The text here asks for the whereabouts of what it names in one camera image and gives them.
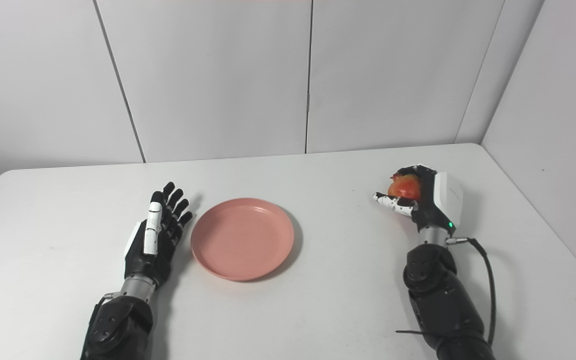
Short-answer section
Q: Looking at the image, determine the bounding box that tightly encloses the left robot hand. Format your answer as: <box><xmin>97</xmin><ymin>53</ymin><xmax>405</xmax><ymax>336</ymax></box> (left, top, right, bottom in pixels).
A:
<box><xmin>124</xmin><ymin>181</ymin><xmax>194</xmax><ymax>290</ymax></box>

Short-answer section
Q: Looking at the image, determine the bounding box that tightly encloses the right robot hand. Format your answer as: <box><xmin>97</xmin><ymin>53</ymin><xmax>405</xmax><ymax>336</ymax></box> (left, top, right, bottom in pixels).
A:
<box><xmin>373</xmin><ymin>164</ymin><xmax>464</xmax><ymax>235</ymax></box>

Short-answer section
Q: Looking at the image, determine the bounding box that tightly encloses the red yellow pomegranate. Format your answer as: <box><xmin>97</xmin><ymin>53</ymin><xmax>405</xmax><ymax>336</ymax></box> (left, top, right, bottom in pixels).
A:
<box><xmin>387</xmin><ymin>172</ymin><xmax>422</xmax><ymax>201</ymax></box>

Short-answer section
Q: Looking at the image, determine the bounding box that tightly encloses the pink plate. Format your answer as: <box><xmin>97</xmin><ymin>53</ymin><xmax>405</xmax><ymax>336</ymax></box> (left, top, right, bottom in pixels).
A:
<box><xmin>190</xmin><ymin>197</ymin><xmax>295</xmax><ymax>282</ymax></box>

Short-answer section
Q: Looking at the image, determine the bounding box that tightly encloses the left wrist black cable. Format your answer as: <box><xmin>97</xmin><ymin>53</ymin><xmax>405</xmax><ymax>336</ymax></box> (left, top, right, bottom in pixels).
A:
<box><xmin>84</xmin><ymin>292</ymin><xmax>121</xmax><ymax>351</ymax></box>

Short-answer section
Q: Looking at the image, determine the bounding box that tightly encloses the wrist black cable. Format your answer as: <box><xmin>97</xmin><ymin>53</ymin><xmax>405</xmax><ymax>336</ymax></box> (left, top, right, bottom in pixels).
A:
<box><xmin>84</xmin><ymin>292</ymin><xmax>121</xmax><ymax>351</ymax></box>
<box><xmin>446</xmin><ymin>236</ymin><xmax>498</xmax><ymax>347</ymax></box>

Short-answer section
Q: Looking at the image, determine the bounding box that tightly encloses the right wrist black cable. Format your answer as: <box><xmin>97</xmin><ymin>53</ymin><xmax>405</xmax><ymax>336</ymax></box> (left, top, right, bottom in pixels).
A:
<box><xmin>446</xmin><ymin>236</ymin><xmax>498</xmax><ymax>347</ymax></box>

